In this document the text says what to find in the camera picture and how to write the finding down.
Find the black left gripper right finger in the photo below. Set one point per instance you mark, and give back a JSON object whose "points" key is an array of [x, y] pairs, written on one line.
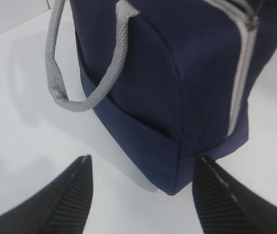
{"points": [[225, 206]]}

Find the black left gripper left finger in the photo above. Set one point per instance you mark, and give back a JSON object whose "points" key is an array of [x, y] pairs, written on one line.
{"points": [[61, 207]]}

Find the navy blue lunch bag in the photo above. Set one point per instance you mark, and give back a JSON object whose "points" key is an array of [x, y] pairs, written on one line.
{"points": [[169, 79]]}

